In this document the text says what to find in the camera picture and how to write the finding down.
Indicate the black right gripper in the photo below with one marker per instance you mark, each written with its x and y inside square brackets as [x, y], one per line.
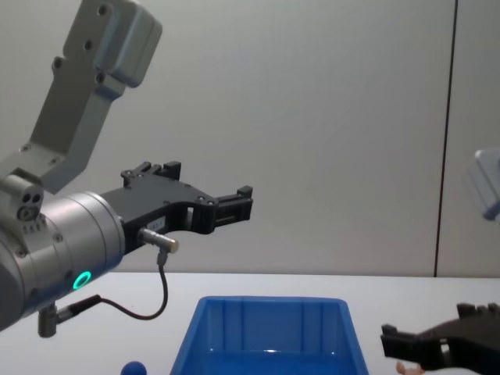
[465, 340]

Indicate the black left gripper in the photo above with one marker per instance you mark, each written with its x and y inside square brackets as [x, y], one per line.
[156, 203]

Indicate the left robot arm with grey bracket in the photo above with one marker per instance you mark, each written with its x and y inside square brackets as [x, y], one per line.
[78, 226]

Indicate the small pink object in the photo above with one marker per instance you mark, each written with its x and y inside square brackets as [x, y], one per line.
[408, 368]

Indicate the blue plastic bin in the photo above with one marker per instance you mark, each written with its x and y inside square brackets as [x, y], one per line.
[218, 343]

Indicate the small blue ball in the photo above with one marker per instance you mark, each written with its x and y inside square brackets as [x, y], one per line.
[133, 368]

